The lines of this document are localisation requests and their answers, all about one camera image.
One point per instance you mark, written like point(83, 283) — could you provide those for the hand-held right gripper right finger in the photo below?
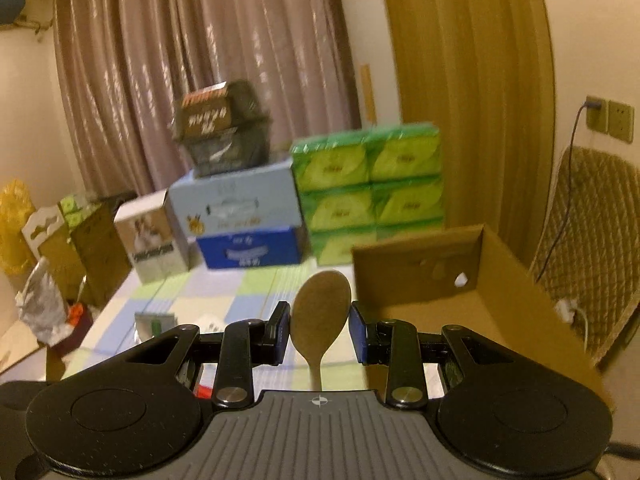
point(356, 334)

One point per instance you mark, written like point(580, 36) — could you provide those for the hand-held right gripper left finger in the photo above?
point(282, 331)

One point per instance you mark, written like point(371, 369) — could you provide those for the wooden spoon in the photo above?
point(320, 305)

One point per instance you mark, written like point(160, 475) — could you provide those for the cardboard box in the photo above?
point(510, 310)

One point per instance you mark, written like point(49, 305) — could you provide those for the checked cloth covered desktop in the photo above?
point(225, 290)

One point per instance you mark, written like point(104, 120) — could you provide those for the dark blue box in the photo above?
point(250, 252)

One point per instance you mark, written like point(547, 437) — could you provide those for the small red item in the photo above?
point(205, 391)

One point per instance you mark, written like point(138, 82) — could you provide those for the light blue carton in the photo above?
point(235, 200)

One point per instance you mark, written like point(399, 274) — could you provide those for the stack of green tissue packs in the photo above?
point(370, 190)

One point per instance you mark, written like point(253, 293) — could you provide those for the white box with dog picture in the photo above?
point(150, 240)

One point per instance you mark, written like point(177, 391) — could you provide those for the orange red packet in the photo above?
point(80, 315)

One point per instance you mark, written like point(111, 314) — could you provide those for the brown cardboard cartons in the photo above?
point(95, 250)

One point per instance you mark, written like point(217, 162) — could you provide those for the dark plastic basket box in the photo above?
point(222, 130)

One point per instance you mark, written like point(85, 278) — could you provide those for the small green tissue box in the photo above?
point(75, 209)

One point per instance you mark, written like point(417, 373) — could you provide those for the crumpled white plastic bag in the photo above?
point(42, 305)

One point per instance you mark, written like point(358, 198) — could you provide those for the quilted beige chair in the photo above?
point(595, 240)

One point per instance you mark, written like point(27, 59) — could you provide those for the white carved chair back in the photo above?
point(42, 230)

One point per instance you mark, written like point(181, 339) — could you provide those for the yellow plastic bag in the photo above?
point(15, 230)

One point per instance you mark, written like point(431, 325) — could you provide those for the pink curtain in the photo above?
point(200, 35)

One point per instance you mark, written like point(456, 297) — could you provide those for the grey charger plug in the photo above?
point(592, 103)

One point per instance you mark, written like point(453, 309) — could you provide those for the wall socket plate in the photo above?
point(617, 120)

